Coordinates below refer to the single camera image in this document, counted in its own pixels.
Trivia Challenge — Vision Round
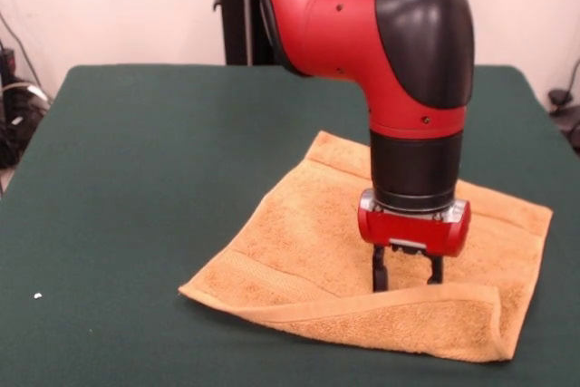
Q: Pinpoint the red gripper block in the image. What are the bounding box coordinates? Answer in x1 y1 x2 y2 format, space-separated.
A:
356 188 472 293

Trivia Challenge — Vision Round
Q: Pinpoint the tan terry towel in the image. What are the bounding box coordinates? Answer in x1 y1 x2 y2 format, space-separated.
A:
178 130 555 363

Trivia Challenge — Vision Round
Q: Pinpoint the black equipment base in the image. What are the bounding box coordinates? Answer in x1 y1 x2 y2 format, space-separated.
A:
551 104 580 152

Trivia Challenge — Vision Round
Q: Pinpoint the dark grey round knob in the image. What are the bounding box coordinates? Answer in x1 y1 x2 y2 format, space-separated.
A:
547 88 573 107

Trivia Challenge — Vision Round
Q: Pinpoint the dark green table cloth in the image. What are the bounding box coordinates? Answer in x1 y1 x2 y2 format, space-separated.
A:
0 63 580 387

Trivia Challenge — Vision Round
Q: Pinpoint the black stand column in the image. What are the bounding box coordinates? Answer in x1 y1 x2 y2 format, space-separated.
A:
211 0 377 67

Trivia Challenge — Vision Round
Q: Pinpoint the black block with red dot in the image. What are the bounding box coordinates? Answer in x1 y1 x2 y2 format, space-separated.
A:
0 45 17 72

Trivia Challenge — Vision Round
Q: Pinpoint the black cable bundle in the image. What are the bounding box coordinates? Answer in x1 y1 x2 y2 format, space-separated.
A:
0 87 51 169

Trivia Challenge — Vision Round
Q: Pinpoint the white cable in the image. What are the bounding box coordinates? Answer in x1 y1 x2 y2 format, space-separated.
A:
0 82 50 105

